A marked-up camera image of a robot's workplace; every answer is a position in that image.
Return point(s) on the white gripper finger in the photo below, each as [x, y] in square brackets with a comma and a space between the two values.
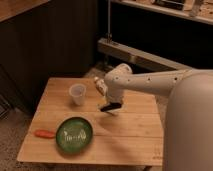
[102, 106]
[122, 102]

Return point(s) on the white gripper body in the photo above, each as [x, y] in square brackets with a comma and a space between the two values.
[115, 96]

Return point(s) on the black eraser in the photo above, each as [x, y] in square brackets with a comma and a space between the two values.
[112, 106]

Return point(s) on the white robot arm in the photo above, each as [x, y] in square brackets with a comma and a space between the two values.
[188, 131]

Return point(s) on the white plastic bottle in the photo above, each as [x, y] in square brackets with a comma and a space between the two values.
[100, 85]

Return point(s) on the clear plastic cup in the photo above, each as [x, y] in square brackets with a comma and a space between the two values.
[77, 92]

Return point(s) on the wooden table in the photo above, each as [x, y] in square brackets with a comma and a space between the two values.
[133, 135]

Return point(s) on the green bowl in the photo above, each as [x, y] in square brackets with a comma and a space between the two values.
[74, 135]

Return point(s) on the grey metal bench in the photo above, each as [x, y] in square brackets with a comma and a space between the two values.
[138, 57]

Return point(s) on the orange carrot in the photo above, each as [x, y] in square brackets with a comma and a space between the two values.
[44, 134]

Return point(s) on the wooden shelf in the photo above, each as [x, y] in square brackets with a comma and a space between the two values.
[166, 11]

